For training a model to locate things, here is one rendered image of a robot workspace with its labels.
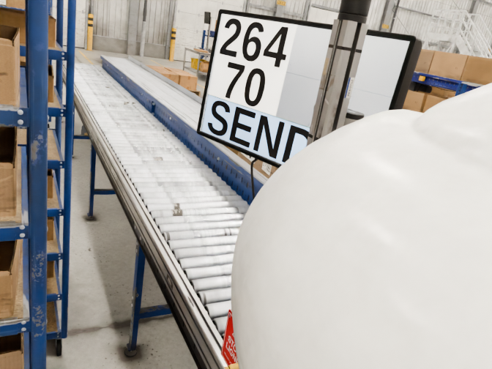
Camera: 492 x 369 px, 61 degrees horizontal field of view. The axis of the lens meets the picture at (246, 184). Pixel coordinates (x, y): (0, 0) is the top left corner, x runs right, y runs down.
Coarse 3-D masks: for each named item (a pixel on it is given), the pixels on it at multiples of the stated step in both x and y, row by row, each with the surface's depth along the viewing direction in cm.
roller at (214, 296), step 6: (222, 288) 132; (228, 288) 132; (198, 294) 129; (204, 294) 127; (210, 294) 128; (216, 294) 129; (222, 294) 130; (228, 294) 131; (204, 300) 127; (210, 300) 127; (216, 300) 128; (222, 300) 129; (228, 300) 131
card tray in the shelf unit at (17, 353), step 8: (8, 336) 99; (16, 336) 100; (0, 344) 97; (8, 344) 97; (16, 344) 97; (0, 352) 94; (8, 352) 83; (16, 352) 84; (0, 360) 83; (8, 360) 84; (16, 360) 85; (0, 368) 84; (8, 368) 85; (16, 368) 85
